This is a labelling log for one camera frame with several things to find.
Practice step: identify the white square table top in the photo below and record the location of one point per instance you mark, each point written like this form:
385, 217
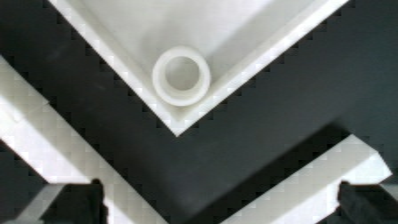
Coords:
190, 46

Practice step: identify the white obstacle fence rail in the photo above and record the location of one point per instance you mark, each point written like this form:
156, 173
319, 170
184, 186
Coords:
298, 203

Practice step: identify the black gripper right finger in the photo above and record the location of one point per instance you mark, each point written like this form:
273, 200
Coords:
367, 204

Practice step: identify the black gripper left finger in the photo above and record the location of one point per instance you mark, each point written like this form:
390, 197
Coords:
67, 204

